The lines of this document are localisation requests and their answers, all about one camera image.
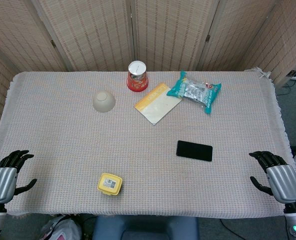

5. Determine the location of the woven bamboo folding screen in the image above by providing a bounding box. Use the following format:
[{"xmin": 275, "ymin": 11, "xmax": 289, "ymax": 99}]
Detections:
[{"xmin": 0, "ymin": 0, "xmax": 296, "ymax": 126}]

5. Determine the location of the yellow white notebook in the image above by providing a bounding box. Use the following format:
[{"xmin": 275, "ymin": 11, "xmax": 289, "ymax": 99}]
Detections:
[{"xmin": 134, "ymin": 82, "xmax": 183, "ymax": 126}]

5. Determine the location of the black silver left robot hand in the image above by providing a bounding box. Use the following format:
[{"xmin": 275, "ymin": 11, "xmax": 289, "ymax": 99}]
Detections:
[{"xmin": 0, "ymin": 149, "xmax": 38, "ymax": 205}]

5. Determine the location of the beige upturned bowl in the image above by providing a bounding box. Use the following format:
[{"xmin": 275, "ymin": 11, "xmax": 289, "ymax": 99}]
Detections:
[{"xmin": 92, "ymin": 90, "xmax": 116, "ymax": 114}]

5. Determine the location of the black floor cable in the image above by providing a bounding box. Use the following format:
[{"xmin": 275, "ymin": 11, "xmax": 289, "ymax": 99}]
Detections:
[{"xmin": 219, "ymin": 218, "xmax": 290, "ymax": 240}]

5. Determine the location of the beige woven tablecloth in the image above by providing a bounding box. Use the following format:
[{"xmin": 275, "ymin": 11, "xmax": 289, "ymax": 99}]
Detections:
[{"xmin": 0, "ymin": 66, "xmax": 296, "ymax": 220}]

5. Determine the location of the yellow lidded plastic container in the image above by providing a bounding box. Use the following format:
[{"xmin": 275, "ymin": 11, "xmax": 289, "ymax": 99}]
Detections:
[{"xmin": 96, "ymin": 172, "xmax": 123, "ymax": 197}]

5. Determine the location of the white pink plastic bag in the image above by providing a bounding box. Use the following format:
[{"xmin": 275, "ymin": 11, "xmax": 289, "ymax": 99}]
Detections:
[{"xmin": 39, "ymin": 215, "xmax": 82, "ymax": 240}]

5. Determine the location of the blue padded seat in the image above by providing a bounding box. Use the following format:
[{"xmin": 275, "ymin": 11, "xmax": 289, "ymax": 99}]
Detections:
[{"xmin": 92, "ymin": 215, "xmax": 201, "ymax": 240}]

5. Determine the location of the teal silver snack bag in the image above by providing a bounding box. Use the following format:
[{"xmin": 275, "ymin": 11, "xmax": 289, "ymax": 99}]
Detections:
[{"xmin": 166, "ymin": 70, "xmax": 222, "ymax": 115}]

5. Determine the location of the red instant noodle cup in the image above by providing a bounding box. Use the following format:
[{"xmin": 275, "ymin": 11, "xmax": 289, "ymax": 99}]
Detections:
[{"xmin": 126, "ymin": 60, "xmax": 150, "ymax": 93}]

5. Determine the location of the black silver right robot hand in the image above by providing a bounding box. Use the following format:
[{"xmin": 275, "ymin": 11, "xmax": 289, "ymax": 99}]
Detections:
[{"xmin": 249, "ymin": 150, "xmax": 296, "ymax": 205}]

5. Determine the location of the smartphone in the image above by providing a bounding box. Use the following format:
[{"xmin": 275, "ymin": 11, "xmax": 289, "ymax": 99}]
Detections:
[{"xmin": 176, "ymin": 140, "xmax": 213, "ymax": 163}]

